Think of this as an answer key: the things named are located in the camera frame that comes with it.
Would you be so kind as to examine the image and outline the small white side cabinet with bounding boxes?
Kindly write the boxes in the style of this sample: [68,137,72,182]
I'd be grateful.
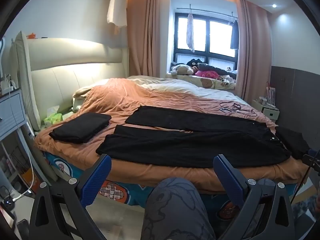
[251,81,281,121]

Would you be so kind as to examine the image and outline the black pants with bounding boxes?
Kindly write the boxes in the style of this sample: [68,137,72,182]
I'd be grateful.
[96,105,292,168]

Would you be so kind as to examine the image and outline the pink plush toy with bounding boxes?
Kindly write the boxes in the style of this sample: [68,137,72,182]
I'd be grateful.
[195,70,219,79]

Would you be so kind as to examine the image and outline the black plush toy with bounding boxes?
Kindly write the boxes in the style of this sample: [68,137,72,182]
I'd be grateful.
[186,58,206,67]

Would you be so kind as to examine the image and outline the pink hanging cloth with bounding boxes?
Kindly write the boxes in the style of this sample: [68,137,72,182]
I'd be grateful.
[186,12,195,53]

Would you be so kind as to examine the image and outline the dark hanging garment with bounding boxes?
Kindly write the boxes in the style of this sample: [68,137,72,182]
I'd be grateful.
[230,20,240,51]

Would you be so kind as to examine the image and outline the dark cloth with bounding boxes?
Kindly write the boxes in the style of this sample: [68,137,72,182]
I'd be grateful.
[274,126,312,160]

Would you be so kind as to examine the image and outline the green tissue pack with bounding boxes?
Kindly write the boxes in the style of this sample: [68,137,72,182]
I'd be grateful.
[44,106,63,128]

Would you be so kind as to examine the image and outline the cream duvet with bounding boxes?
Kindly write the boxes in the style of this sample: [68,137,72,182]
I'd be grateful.
[126,75,248,106]

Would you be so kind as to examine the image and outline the clothes rail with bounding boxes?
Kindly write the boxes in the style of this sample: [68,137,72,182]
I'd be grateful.
[176,4,237,21]

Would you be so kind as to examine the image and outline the grey blue nightstand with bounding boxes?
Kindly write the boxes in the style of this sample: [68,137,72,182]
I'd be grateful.
[0,90,28,142]

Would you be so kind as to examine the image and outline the black folded garment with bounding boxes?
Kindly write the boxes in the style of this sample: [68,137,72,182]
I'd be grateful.
[49,112,112,144]

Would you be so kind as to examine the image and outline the cream padded bed headboard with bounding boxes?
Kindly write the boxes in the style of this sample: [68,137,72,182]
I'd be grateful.
[14,31,130,131]

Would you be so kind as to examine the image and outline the white hanging garment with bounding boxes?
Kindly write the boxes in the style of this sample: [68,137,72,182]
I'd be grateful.
[107,0,128,28]

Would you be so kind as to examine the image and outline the tangled black cables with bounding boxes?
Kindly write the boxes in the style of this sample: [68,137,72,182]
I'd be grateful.
[219,102,258,117]

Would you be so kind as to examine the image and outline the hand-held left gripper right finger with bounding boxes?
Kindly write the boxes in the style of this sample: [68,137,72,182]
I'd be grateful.
[213,154,297,240]

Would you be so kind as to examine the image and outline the dark jacket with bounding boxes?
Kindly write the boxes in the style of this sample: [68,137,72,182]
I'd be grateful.
[197,63,237,77]

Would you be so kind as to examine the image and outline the white plush toy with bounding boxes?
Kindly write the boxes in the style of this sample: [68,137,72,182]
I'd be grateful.
[171,64,194,76]

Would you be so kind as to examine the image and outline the cartoon printed bed sheet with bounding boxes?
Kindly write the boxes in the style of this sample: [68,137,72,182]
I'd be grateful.
[41,151,240,220]

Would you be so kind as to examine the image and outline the thin black cable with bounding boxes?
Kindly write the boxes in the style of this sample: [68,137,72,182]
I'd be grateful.
[290,171,308,205]

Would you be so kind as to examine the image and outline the pink curtain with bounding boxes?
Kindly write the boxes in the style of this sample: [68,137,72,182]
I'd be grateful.
[126,0,173,80]
[236,0,273,107]

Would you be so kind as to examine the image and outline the orange blanket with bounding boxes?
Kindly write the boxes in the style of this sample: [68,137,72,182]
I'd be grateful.
[34,78,310,188]

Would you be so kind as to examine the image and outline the white power strip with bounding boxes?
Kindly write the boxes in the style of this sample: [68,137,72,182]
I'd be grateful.
[0,74,18,93]

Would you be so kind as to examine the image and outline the cream pillow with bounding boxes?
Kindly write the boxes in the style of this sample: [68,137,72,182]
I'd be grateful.
[72,79,112,112]

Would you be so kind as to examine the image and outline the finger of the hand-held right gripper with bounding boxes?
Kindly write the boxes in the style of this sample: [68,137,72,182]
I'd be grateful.
[302,149,320,178]

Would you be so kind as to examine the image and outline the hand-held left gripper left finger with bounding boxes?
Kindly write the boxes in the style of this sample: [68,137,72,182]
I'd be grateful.
[28,154,112,240]

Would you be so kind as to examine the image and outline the black framed window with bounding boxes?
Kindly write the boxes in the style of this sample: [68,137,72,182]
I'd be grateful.
[174,12,238,72]

